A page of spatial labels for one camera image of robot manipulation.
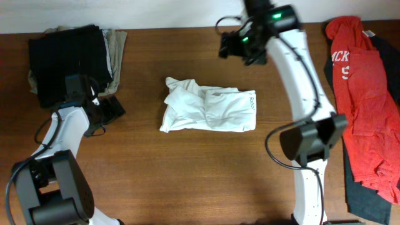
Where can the dark grey garment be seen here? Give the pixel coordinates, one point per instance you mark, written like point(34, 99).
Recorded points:
point(362, 201)

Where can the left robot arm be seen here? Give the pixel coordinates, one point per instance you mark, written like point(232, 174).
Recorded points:
point(50, 185)

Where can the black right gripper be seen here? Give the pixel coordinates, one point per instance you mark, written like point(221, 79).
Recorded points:
point(227, 47)

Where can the red t-shirt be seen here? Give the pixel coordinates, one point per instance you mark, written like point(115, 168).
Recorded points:
point(361, 92)

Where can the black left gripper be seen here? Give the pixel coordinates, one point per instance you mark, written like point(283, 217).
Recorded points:
point(111, 112)

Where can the folded beige garment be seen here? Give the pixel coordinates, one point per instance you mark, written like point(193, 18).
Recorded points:
point(115, 41)

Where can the folded black garment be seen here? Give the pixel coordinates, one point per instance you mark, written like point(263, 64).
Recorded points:
point(59, 54)

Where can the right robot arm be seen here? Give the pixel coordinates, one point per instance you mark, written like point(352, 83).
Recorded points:
point(269, 31)

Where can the white t-shirt with robot print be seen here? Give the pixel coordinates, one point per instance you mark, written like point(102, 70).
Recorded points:
point(223, 109)

